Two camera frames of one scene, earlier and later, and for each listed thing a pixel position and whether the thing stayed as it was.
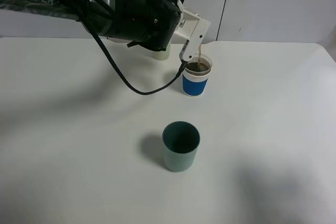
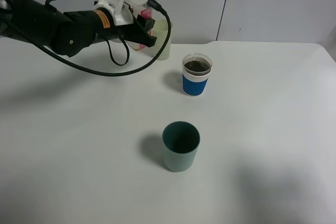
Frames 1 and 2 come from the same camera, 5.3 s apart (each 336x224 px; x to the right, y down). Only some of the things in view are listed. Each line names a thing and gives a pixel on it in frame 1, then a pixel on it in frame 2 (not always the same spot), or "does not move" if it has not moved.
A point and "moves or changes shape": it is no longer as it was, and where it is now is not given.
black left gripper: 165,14 -> 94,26
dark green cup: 180,140 does not move
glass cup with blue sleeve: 195,75 does not move
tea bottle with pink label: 199,51 moves or changes shape
